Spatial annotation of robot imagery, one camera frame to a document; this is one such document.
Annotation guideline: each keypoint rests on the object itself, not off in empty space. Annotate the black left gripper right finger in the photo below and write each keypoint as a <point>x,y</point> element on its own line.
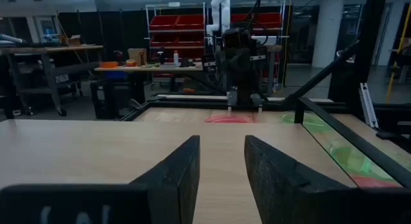
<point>282,192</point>

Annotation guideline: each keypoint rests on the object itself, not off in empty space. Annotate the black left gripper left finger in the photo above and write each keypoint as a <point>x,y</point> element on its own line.
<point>176,179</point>

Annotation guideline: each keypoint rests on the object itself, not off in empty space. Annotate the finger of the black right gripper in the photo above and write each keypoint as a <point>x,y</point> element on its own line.
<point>251,89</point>
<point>241,89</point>

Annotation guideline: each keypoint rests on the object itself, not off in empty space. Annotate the pink translucent plastic plate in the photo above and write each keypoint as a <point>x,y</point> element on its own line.
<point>229,119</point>
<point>375,182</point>

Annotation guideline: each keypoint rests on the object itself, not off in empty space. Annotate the green translucent plastic plate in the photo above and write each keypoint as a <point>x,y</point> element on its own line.
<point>308,123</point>
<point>353,156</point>

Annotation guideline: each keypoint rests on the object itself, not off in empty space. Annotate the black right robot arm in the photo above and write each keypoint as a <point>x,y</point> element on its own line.
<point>229,84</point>

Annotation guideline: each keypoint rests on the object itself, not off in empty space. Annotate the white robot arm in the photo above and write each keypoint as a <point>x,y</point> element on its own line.
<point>221,9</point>

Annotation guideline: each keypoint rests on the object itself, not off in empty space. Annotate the white bottle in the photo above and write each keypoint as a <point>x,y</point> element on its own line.
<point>176,58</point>

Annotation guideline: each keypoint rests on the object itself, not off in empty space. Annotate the white round column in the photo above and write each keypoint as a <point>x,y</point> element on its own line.
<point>327,31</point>

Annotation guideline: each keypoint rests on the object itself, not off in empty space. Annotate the wooden worktable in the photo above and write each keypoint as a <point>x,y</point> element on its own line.
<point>144,69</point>

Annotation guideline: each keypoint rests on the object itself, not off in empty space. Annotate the brown cardboard box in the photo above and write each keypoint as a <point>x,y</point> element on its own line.
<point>136,57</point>

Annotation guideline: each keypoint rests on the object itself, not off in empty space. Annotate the silver aluminium extrusion bar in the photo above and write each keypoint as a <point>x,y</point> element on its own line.
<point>367,105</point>

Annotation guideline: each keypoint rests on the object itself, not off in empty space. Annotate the blue bin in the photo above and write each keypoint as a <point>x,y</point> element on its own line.
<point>115,75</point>

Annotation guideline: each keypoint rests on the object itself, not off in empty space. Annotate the orange bowl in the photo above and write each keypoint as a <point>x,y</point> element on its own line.
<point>108,65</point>

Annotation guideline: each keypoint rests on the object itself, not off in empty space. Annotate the small open cardboard box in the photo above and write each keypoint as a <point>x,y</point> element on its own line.
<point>72,41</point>

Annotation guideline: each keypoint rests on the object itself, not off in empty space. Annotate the workbench with black legs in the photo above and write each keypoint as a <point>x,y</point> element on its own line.
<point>48,50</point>

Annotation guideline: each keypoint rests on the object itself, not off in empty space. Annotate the wooden shelf with black frame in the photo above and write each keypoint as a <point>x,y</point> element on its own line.
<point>96,147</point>

